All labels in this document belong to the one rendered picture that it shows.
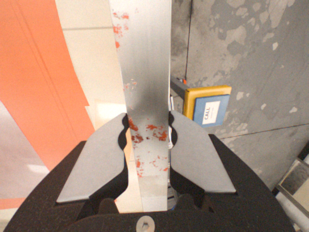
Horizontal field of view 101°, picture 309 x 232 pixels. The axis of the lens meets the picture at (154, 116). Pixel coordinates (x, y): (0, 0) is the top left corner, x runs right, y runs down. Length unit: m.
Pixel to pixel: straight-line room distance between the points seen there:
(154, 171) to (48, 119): 0.14
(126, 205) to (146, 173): 0.16
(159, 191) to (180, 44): 1.26
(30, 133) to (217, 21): 1.47
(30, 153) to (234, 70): 1.68
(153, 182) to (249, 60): 1.72
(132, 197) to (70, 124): 0.17
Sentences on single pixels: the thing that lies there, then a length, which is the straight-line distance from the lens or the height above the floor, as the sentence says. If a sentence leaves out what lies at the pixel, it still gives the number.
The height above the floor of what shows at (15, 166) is 1.09.
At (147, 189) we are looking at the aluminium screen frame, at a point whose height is 1.15.
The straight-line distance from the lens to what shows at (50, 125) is 0.20.
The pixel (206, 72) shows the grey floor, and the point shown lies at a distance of 1.51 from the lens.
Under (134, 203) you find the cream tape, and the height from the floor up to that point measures 1.11.
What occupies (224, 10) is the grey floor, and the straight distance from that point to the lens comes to 1.54.
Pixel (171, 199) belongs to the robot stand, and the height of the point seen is 0.98.
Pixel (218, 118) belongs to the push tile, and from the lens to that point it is 0.42.
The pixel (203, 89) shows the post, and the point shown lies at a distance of 0.38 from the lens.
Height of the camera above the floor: 1.25
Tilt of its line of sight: 59 degrees down
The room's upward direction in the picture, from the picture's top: 158 degrees clockwise
